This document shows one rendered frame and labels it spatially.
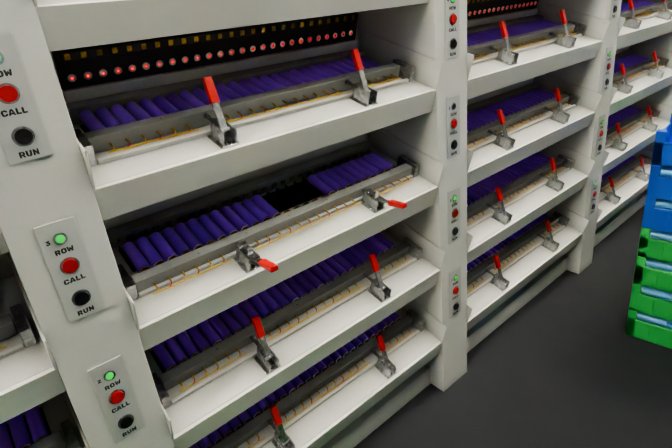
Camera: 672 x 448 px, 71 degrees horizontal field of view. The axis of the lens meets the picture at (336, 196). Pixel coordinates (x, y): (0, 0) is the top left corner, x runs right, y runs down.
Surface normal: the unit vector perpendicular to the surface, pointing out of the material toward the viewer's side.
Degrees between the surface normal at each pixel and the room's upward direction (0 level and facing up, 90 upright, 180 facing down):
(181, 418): 17
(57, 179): 90
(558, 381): 0
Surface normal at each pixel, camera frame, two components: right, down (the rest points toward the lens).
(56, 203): 0.64, 0.22
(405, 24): -0.76, 0.32
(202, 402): 0.09, -0.82
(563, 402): -0.11, -0.92
